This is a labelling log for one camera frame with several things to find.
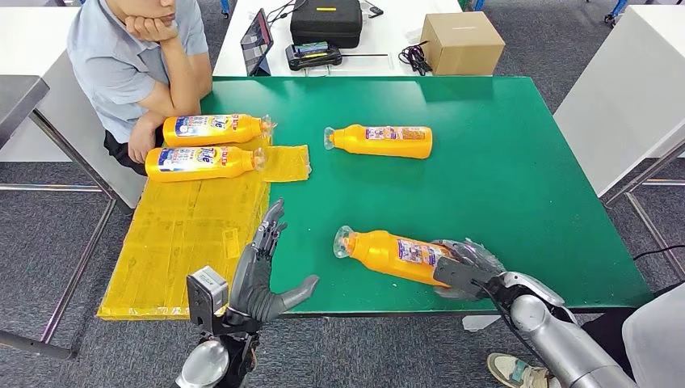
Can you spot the person's left hand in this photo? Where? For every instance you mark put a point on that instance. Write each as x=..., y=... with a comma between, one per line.
x=143, y=147

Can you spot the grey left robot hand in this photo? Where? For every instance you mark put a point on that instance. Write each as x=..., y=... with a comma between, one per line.
x=251, y=289

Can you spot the person's right hand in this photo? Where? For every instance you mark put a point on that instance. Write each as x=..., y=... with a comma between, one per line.
x=152, y=29

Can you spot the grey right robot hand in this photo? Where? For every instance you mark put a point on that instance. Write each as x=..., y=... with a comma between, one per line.
x=471, y=250

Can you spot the orange detergent bottle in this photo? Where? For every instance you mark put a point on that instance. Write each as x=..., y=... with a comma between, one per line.
x=374, y=254
x=235, y=163
x=246, y=130
x=353, y=142

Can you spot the person's left forearm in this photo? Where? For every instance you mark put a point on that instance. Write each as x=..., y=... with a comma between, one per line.
x=149, y=120

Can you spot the person's right forearm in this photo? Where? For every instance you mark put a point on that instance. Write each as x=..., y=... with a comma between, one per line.
x=190, y=75

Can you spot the person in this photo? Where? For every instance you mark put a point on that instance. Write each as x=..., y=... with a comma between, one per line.
x=658, y=337
x=112, y=69

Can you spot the white table foot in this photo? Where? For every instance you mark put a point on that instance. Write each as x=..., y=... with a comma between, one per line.
x=480, y=323

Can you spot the yellow taped cardboard sheet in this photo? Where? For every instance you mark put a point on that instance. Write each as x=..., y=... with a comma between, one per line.
x=171, y=241

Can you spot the black tablet on stand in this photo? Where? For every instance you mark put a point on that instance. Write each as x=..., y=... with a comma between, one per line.
x=257, y=43

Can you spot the white table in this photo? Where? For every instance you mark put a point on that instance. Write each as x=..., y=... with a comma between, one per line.
x=27, y=32
x=626, y=96
x=385, y=37

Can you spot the black handheld controller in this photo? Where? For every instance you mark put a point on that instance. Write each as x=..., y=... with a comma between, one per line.
x=313, y=58

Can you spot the black carrying case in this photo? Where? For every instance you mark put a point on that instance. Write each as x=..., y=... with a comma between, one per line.
x=326, y=24

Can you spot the brown cardboard box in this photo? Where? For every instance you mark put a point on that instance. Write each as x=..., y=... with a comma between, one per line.
x=463, y=45

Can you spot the blue wheeled base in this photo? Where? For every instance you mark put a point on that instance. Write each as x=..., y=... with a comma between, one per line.
x=618, y=8

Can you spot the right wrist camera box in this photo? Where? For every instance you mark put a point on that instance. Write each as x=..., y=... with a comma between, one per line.
x=465, y=277

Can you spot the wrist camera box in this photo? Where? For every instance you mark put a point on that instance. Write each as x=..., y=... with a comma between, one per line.
x=465, y=277
x=206, y=297

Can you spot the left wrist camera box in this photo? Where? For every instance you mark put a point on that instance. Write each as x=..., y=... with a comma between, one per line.
x=206, y=297

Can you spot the grey desk with metal frame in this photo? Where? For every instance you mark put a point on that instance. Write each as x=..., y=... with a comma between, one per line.
x=16, y=102

